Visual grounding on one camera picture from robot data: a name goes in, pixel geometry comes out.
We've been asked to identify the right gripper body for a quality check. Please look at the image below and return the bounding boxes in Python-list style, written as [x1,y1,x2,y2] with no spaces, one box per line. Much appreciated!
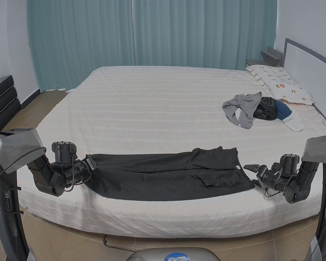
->
[257,171,278,191]

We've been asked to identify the bed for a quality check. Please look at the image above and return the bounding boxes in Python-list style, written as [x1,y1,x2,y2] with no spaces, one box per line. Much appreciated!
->
[16,38,326,240]

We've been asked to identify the blue and white garment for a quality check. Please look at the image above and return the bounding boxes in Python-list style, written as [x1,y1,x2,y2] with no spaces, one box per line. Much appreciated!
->
[276,100,304,132]

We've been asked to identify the grey bedside table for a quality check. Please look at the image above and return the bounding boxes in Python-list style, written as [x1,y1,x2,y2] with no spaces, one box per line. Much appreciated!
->
[246,46,283,67]

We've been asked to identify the black T-shirt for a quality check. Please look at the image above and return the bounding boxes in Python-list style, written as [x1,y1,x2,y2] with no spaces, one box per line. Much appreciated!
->
[85,146,256,201]

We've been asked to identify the black cable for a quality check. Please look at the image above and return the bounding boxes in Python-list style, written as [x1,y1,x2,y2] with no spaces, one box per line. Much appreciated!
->
[103,234,136,252]
[0,146,47,192]

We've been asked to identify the grey garment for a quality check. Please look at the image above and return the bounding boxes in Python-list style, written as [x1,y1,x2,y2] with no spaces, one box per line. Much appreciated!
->
[222,91,262,129]

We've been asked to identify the white printed pillow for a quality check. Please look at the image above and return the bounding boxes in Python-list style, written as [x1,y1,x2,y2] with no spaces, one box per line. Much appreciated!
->
[245,64,315,104]

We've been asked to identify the black shiny garment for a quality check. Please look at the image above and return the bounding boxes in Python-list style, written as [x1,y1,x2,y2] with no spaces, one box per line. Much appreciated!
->
[253,97,278,121]

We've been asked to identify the blue-green curtain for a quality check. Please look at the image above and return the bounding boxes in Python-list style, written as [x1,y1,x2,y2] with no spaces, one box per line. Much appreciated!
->
[132,0,277,70]
[27,0,135,90]

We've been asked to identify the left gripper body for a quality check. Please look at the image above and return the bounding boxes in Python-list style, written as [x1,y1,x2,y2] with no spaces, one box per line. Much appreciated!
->
[68,159,92,186]

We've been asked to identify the black chest of drawers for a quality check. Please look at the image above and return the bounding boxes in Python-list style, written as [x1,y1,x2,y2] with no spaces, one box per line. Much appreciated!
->
[0,75,23,134]

